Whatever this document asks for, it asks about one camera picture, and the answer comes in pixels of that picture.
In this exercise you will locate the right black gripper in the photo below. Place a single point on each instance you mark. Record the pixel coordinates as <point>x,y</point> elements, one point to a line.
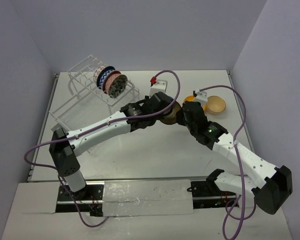
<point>179,117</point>

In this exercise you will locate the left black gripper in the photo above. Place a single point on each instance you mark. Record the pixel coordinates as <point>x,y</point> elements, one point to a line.
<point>163,100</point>

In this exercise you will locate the dark brown cream bowl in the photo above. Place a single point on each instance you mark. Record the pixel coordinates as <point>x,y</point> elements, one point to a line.
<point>170,117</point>

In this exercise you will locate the black white floral bowl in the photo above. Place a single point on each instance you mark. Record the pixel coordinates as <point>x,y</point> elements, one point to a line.
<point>118,86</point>

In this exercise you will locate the orange red patterned bowl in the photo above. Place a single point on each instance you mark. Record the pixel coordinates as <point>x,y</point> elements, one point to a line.
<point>109,81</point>

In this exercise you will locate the blue triangle pattern bowl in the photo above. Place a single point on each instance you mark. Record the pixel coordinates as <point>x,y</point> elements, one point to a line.
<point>102,76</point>

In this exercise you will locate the teal blue bowl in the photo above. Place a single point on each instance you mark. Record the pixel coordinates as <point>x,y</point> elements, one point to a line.
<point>97,72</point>

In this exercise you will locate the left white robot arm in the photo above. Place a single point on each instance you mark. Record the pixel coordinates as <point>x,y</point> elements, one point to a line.
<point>71,144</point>

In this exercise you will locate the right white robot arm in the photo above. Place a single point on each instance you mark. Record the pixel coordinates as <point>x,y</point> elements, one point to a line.
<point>272,185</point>

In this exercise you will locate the yellow bowl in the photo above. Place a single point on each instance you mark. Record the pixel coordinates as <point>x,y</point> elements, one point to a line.
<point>189,98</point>

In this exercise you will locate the tan beige bowl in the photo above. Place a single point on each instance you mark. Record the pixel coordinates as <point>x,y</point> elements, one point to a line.
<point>215,105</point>

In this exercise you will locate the silver tape sheet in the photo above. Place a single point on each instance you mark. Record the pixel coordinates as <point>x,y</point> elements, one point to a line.
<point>147,198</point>

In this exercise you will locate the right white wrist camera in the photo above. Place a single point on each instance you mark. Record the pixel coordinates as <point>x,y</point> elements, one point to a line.
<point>200,97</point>

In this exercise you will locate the white wire dish rack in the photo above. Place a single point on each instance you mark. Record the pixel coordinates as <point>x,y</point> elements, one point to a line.
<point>87,103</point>

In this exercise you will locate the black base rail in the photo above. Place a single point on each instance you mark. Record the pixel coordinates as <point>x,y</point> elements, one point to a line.
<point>89,200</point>

